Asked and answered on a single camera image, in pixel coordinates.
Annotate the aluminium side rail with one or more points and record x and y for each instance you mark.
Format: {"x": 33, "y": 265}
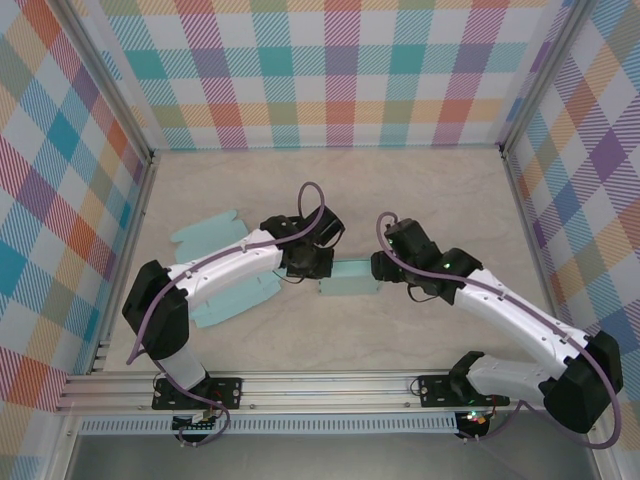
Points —
{"x": 520, "y": 200}
{"x": 134, "y": 235}

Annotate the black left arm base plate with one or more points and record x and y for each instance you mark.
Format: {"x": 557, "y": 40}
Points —
{"x": 227, "y": 392}

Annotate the aluminium frame post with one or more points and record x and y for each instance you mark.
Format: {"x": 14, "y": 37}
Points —
{"x": 543, "y": 75}
{"x": 105, "y": 75}

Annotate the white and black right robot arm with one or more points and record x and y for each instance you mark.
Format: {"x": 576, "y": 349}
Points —
{"x": 520, "y": 320}

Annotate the teal paper box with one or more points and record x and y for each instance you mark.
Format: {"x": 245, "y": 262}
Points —
{"x": 350, "y": 285}
{"x": 235, "y": 305}

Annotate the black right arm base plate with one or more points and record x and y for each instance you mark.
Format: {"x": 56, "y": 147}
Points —
{"x": 432, "y": 390}

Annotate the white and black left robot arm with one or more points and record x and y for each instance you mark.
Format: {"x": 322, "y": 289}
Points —
{"x": 225, "y": 270}

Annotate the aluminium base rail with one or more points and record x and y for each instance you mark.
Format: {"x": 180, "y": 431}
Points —
{"x": 325, "y": 392}

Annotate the grey metal panel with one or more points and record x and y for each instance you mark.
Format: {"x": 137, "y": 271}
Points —
{"x": 325, "y": 457}

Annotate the small circuit board with lights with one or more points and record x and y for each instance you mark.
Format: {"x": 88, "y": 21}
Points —
{"x": 475, "y": 419}

